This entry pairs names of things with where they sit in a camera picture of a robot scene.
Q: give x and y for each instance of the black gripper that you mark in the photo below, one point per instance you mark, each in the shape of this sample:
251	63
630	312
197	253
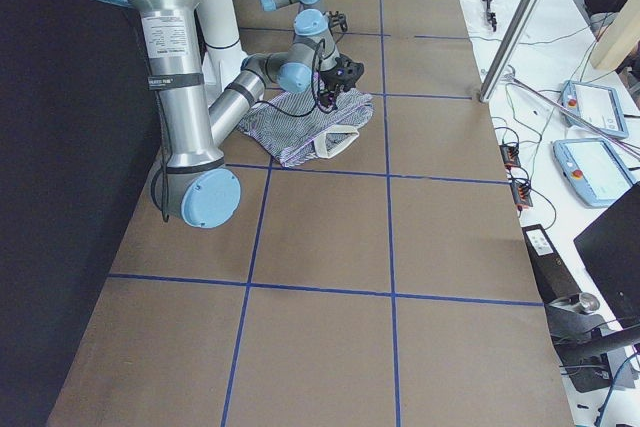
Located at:
331	82

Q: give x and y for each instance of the navy white striped polo shirt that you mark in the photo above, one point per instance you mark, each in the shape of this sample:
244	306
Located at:
293	130

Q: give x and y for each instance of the far orange black connector box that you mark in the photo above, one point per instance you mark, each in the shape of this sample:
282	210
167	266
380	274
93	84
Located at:
510	156

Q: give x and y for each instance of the orange black connector box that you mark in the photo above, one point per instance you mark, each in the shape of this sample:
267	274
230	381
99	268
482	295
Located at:
510	156
521	194

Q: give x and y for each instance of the near orange black connector box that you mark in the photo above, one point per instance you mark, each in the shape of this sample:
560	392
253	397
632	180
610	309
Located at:
521	194

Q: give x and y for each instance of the far blue teach pendant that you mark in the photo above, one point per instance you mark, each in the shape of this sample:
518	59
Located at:
596	104

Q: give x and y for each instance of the blue teach pendant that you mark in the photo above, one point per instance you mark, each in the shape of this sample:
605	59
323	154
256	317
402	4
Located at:
596	104
593	170

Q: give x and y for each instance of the near blue teach pendant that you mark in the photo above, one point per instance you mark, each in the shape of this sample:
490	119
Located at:
593	170

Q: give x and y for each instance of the black box with white label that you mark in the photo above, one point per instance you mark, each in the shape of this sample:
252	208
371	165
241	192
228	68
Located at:
553	278

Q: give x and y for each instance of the wooden board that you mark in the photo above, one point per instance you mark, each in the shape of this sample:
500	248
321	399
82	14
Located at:
620	38

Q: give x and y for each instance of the black computer monitor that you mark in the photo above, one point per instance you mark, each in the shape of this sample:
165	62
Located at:
609	249

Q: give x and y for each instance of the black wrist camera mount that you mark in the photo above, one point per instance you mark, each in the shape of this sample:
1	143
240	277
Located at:
349	73
337	20

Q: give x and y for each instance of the aluminium extrusion frame post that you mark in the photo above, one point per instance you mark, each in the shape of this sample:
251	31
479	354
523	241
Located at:
507	48

